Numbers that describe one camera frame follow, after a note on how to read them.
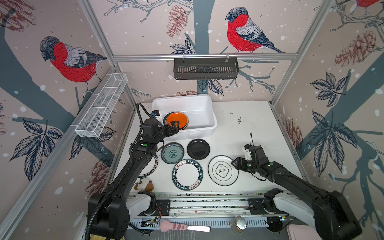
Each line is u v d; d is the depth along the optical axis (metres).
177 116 1.10
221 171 0.86
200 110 1.14
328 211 0.40
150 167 0.87
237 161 0.79
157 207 0.72
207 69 1.06
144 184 0.79
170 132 0.71
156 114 0.70
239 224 0.60
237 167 0.77
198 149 0.97
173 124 0.73
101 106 0.78
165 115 1.08
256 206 0.73
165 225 0.67
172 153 0.93
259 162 0.67
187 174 0.85
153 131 0.61
